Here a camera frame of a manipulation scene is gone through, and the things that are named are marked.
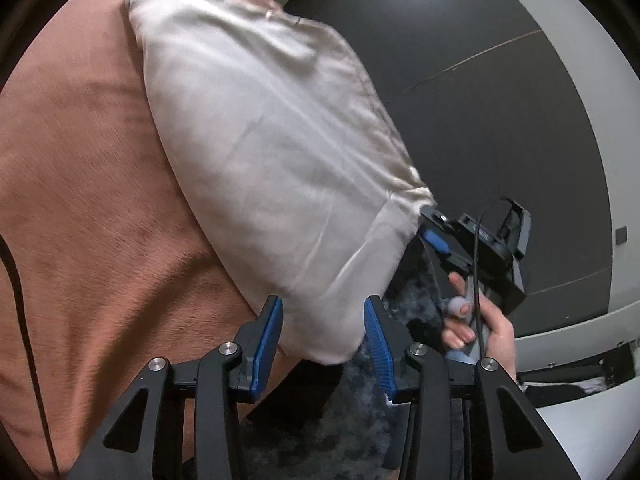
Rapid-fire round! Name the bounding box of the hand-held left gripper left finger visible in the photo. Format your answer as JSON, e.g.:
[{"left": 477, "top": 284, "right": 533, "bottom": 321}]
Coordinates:
[{"left": 65, "top": 295, "right": 285, "bottom": 480}]

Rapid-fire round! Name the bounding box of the beige zip jacket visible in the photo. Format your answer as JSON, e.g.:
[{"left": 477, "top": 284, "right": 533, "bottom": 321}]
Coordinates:
[{"left": 121, "top": 0, "right": 438, "bottom": 367}]

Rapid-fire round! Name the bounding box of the brown fleece blanket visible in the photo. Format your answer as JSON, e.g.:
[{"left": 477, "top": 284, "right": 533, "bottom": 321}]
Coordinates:
[{"left": 0, "top": 0, "right": 301, "bottom": 480}]

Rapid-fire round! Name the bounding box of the person's right hand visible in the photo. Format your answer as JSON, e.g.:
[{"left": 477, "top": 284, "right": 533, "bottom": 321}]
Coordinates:
[{"left": 442, "top": 272, "right": 518, "bottom": 381}]

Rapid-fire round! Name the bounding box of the grey shaggy rug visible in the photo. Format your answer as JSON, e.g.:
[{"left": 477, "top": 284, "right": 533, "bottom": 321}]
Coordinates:
[{"left": 240, "top": 255, "right": 451, "bottom": 480}]

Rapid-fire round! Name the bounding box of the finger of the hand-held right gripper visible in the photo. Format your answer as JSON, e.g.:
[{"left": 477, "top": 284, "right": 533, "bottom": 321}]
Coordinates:
[
  {"left": 421, "top": 226, "right": 451, "bottom": 257},
  {"left": 419, "top": 204, "right": 453, "bottom": 233}
]

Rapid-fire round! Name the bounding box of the grey wardrobe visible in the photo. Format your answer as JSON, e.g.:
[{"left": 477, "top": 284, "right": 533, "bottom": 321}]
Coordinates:
[{"left": 280, "top": 0, "right": 620, "bottom": 333}]

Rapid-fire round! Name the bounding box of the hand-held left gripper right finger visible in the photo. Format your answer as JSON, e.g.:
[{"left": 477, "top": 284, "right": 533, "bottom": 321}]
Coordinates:
[{"left": 364, "top": 295, "right": 581, "bottom": 480}]

